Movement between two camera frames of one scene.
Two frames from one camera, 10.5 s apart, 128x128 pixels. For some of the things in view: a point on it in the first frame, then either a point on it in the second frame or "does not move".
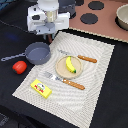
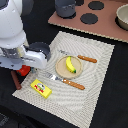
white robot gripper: x=45 y=18 to x=13 y=59
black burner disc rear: x=96 y=5 does not move
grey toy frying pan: x=37 y=53 does not move
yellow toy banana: x=69 y=65 does not move
